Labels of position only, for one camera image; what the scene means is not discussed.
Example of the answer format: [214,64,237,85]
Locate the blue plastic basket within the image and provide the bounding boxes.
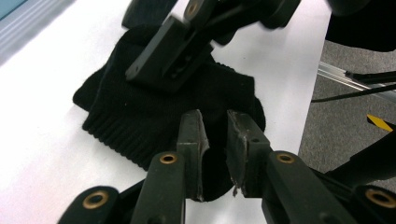
[0,0,78,67]

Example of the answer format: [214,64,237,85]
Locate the yellow black floor tape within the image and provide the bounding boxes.
[366,114,395,133]

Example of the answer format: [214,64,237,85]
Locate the white table board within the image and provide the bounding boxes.
[0,0,332,224]

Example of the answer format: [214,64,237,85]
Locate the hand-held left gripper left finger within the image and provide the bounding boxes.
[176,109,210,203]

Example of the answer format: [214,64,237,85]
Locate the black sock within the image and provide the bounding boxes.
[73,24,163,113]
[82,46,267,202]

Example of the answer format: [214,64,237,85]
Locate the black curtain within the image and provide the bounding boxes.
[325,0,396,53]

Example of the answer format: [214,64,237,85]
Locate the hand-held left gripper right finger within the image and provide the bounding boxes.
[226,109,272,199]

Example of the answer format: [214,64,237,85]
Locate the aluminium floor rail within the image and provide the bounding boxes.
[317,60,396,104]

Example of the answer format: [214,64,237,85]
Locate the black metal bar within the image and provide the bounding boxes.
[345,70,396,85]

